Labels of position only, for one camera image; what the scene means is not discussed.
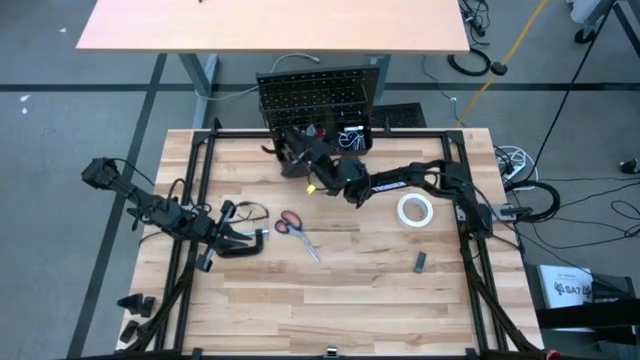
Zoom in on black metal peg board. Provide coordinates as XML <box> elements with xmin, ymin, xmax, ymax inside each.
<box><xmin>255</xmin><ymin>63</ymin><xmax>382</xmax><ymax>179</ymax></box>

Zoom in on black wire basket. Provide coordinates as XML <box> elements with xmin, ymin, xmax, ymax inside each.
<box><xmin>257</xmin><ymin>82</ymin><xmax>372</xmax><ymax>130</ymax></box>

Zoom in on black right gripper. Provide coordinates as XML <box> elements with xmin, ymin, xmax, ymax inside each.
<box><xmin>282</xmin><ymin>127</ymin><xmax>354</xmax><ymax>197</ymax></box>

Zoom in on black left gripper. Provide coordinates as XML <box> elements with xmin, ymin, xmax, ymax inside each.
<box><xmin>196</xmin><ymin>199</ymin><xmax>255</xmax><ymax>274</ymax></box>

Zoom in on red handled scissors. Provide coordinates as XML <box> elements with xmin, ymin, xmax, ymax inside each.
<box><xmin>273</xmin><ymin>209</ymin><xmax>322</xmax><ymax>264</ymax></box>

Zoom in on black printed plastic part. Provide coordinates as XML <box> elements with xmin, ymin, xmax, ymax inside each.
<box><xmin>118</xmin><ymin>319</ymin><xmax>141</xmax><ymax>345</ymax></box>
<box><xmin>115</xmin><ymin>293</ymin><xmax>157</xmax><ymax>319</ymax></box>

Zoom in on black C clamp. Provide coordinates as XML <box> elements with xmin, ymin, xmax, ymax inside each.
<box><xmin>218</xmin><ymin>228</ymin><xmax>271</xmax><ymax>260</ymax></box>

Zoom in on chrome wire loop hook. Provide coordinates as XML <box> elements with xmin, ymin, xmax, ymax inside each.
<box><xmin>338</xmin><ymin>133</ymin><xmax>365</xmax><ymax>152</ymax></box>

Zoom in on black shelf unit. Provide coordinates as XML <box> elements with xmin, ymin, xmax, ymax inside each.
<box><xmin>522</xmin><ymin>262</ymin><xmax>640</xmax><ymax>360</ymax></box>

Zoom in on coiled black cable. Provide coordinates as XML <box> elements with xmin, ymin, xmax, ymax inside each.
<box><xmin>445</xmin><ymin>46</ymin><xmax>493</xmax><ymax>78</ymax></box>

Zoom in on white printed box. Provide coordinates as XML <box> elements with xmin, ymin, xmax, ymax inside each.
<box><xmin>537</xmin><ymin>263</ymin><xmax>596</xmax><ymax>310</ymax></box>

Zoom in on small black peg board bin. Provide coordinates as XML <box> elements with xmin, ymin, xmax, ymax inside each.
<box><xmin>334</xmin><ymin>118</ymin><xmax>375</xmax><ymax>157</ymax></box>

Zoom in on white cable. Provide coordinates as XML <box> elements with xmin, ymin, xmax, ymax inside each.
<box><xmin>193</xmin><ymin>51</ymin><xmax>322</xmax><ymax>103</ymax></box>

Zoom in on clear safety glasses black frame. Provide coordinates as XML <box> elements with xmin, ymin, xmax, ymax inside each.
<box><xmin>233</xmin><ymin>200</ymin><xmax>271</xmax><ymax>225</ymax></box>

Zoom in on light wooden desk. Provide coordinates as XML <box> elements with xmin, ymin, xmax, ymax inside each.
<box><xmin>74</xmin><ymin>0</ymin><xmax>472</xmax><ymax>130</ymax></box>

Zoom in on tall black peg board bin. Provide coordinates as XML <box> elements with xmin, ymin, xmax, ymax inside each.
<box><xmin>273</xmin><ymin>127</ymin><xmax>312</xmax><ymax>179</ymax></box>

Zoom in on white masking tape roll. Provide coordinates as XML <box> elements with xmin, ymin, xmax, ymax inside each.
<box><xmin>396</xmin><ymin>192</ymin><xmax>435</xmax><ymax>229</ymax></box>

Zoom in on black perforated metal panel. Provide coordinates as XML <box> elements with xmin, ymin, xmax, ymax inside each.
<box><xmin>374</xmin><ymin>101</ymin><xmax>427</xmax><ymax>131</ymax></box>

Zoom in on yellow strap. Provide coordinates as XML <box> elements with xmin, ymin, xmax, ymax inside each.
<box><xmin>452</xmin><ymin>0</ymin><xmax>551</xmax><ymax>129</ymax></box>

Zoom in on white power strip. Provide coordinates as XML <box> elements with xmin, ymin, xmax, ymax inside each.
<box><xmin>493</xmin><ymin>144</ymin><xmax>540</xmax><ymax>184</ymax></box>

